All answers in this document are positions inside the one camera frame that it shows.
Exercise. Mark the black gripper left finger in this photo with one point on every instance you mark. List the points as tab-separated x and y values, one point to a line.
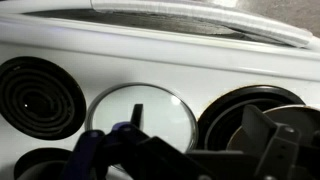
133	153

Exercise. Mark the bare black coil burner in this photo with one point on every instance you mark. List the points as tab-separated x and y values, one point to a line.
40	100

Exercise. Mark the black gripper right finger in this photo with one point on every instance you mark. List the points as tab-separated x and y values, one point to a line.
276	150

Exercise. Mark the white electric stove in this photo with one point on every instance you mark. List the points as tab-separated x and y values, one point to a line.
166	66

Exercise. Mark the black cooking pot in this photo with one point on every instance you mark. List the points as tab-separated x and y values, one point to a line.
36	156

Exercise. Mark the glass pot lid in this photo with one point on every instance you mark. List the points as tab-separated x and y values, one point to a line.
160	116

